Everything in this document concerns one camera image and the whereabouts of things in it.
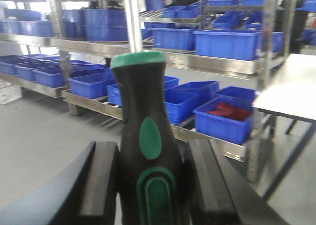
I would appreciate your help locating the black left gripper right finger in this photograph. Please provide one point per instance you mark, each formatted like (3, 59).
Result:
(219, 195)

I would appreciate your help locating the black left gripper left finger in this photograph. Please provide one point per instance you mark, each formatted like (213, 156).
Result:
(84, 193)

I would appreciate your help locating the cross screwdriver black green handle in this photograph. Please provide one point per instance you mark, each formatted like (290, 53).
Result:
(151, 171)

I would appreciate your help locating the blue bin with red items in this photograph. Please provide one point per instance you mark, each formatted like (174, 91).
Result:
(224, 119)

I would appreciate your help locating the white table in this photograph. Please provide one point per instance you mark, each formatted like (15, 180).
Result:
(291, 94)

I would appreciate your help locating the metal shelving rack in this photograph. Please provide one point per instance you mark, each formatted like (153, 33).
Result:
(251, 151)

